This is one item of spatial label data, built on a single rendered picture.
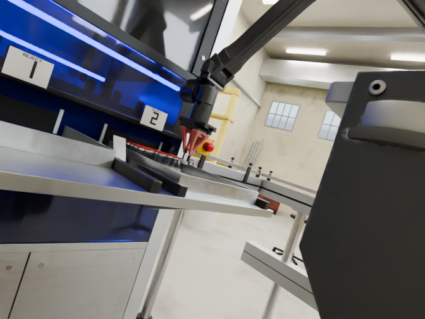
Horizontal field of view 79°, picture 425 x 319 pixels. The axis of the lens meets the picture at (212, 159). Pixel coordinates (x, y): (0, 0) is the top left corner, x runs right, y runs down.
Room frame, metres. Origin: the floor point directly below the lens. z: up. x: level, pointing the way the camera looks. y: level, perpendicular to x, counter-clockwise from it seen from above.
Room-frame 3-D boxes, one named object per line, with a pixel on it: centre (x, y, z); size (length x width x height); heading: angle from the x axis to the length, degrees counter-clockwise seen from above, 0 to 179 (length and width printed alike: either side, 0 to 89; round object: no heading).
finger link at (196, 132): (0.76, 0.08, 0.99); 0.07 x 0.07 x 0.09; 60
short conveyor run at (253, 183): (1.32, -0.03, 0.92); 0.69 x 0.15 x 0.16; 136
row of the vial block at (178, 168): (0.76, 0.15, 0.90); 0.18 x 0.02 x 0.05; 135
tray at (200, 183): (0.68, 0.07, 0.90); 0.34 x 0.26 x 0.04; 45
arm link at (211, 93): (0.76, 0.08, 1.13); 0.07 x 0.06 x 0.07; 47
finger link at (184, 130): (0.76, 0.07, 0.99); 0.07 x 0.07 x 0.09; 60
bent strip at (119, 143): (0.53, 0.16, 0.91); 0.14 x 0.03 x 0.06; 47
